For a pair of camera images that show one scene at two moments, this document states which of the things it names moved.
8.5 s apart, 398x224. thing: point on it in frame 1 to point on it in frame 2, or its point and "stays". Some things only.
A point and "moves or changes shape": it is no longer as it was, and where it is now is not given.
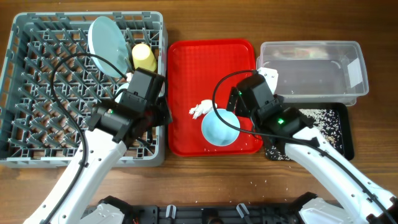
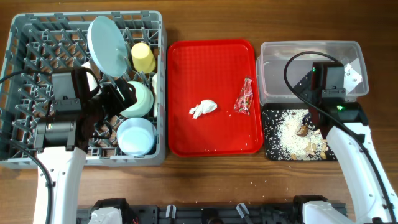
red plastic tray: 194,69 stays
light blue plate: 106,38 stays
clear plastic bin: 323,72 stays
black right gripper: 240,109 to 303,87
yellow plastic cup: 143,57 stays
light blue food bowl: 217,132 moves or changes shape
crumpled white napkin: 204,107 stays
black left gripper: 165,117 to 118,104
